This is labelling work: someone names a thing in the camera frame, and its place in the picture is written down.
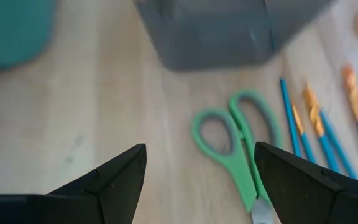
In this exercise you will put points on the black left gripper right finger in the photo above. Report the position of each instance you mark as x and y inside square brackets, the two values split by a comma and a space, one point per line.
[291, 186]

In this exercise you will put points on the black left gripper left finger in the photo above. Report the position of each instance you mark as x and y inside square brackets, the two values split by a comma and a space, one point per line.
[120, 186]

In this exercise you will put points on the blue paintbrush gold ferrule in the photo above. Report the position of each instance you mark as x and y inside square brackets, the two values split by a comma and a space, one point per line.
[337, 143]
[297, 119]
[313, 109]

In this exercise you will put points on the thin blue paintbrush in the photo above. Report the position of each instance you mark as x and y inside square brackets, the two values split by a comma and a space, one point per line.
[289, 118]

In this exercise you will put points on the wide grey translucent bin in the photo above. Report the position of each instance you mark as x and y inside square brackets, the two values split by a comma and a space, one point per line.
[216, 37]

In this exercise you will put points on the teal plastic bin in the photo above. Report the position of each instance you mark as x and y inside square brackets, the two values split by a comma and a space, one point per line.
[11, 31]

